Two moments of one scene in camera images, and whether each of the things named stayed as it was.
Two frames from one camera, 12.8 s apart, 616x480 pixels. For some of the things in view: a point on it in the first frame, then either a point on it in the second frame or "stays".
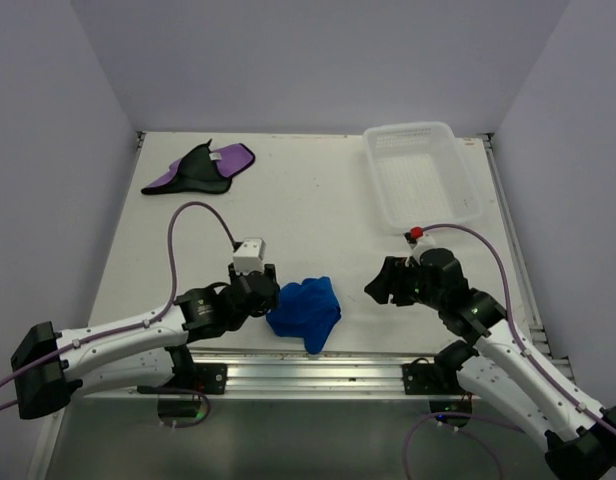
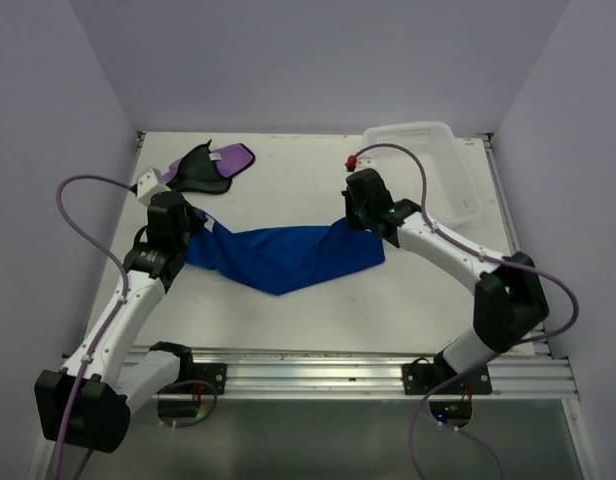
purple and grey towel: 205,169 stays
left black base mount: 209,378 stays
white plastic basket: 422,176 stays
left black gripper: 273,300 -> 196,219
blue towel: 308,311 -> 282,259
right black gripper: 389,281 -> 348,204
